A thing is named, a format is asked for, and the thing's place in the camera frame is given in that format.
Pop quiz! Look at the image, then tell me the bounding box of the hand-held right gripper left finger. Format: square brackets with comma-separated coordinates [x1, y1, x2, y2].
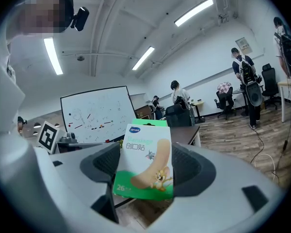
[37, 142, 136, 233]

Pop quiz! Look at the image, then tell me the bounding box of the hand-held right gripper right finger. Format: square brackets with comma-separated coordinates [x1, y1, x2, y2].
[145, 142, 287, 233]

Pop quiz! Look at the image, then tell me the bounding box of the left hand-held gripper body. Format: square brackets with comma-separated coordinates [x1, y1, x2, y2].
[36, 120, 105, 155]

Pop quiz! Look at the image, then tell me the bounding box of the person's white shirt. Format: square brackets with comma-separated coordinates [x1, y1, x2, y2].
[0, 30, 71, 233]

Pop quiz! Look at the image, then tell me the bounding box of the large whiteboard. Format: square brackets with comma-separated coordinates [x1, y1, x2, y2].
[60, 85, 136, 144]

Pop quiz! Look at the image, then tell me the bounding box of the ceiling light bar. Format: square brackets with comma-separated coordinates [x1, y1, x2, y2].
[174, 0, 214, 27]
[131, 46, 156, 71]
[43, 37, 64, 76]

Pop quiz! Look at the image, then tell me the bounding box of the black mesh office chair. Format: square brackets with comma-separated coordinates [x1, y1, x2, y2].
[165, 104, 194, 128]

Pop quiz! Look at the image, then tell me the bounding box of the black swivel chair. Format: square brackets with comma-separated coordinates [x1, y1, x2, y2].
[214, 86, 236, 120]

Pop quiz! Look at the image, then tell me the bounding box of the small light wooden desk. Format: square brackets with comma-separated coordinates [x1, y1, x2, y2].
[191, 100, 206, 124]

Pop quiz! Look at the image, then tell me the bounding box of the wooden cabinet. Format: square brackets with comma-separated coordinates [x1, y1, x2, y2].
[134, 105, 153, 120]

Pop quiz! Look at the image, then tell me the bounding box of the pink checkered cloth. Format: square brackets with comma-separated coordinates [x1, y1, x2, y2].
[217, 82, 232, 93]

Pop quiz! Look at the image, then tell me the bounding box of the tall black office chair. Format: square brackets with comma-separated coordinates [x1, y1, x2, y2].
[261, 63, 281, 110]

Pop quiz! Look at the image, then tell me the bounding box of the person's head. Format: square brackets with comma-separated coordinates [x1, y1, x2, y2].
[6, 0, 75, 42]

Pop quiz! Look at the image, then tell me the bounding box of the white desk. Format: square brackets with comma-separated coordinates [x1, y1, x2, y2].
[277, 80, 291, 123]

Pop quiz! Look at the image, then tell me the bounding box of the white floor cable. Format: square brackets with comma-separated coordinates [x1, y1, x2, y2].
[253, 153, 277, 182]

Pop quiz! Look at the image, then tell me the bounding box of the black floor cable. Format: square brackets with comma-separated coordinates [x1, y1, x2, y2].
[250, 127, 265, 165]

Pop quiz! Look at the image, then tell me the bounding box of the black head-worn camera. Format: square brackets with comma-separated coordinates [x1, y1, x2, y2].
[70, 6, 90, 32]

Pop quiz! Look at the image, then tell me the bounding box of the wall notice panel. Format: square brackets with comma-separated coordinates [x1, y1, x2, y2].
[235, 37, 253, 56]

